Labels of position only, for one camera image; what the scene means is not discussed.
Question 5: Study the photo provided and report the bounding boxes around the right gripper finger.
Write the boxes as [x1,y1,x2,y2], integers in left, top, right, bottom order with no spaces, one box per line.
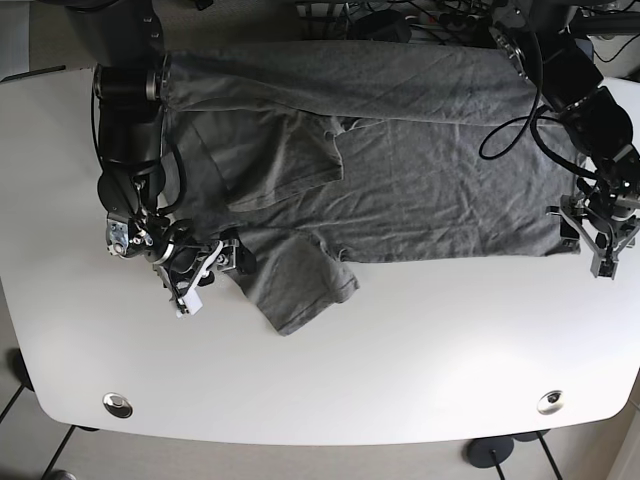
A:
[235,240,257,274]

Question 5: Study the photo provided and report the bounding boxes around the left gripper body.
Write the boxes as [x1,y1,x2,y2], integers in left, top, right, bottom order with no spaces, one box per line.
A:
[547,159,639,262]

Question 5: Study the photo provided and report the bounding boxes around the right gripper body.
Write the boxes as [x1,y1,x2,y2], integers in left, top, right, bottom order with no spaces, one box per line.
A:
[106,214,240,305]

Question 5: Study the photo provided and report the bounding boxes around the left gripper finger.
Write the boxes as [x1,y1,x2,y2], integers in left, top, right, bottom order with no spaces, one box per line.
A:
[560,219,580,250]

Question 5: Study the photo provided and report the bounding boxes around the grey T-shirt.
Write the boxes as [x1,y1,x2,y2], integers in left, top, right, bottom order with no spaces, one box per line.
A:
[161,41,575,336]

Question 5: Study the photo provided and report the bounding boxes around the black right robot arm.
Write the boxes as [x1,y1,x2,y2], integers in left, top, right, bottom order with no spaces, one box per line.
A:
[64,1,255,316]

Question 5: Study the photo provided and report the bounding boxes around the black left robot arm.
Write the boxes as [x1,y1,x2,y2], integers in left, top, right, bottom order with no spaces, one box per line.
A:
[488,1,639,278]

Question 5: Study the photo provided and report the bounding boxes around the left chrome table grommet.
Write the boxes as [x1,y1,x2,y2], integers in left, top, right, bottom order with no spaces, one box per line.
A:
[102,392,133,419]

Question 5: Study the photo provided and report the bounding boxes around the chrome table grommet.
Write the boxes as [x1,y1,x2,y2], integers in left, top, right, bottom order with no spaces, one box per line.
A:
[102,392,133,419]
[536,390,565,415]

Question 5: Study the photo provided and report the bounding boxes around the right chrome table grommet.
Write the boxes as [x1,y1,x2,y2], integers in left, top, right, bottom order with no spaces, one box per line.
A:
[536,390,565,415]

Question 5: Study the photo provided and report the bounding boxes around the black round stand base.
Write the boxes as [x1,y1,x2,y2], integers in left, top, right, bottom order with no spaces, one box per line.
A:
[463,436,514,469]

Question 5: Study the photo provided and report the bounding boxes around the grey sneaker shoe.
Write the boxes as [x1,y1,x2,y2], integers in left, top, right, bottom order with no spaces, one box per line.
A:
[47,470,77,480]

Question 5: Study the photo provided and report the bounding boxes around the black power adapter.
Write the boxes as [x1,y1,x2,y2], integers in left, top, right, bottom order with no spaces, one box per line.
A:
[347,10,412,43]

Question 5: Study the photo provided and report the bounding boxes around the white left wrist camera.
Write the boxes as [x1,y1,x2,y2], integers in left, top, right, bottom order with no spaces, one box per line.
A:
[590,255,618,280]

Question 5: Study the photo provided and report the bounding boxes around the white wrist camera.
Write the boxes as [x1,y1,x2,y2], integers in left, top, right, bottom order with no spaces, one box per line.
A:
[175,290,203,318]
[590,255,618,280]

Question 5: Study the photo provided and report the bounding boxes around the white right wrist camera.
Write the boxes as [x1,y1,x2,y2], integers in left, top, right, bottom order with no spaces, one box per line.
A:
[175,290,203,318]

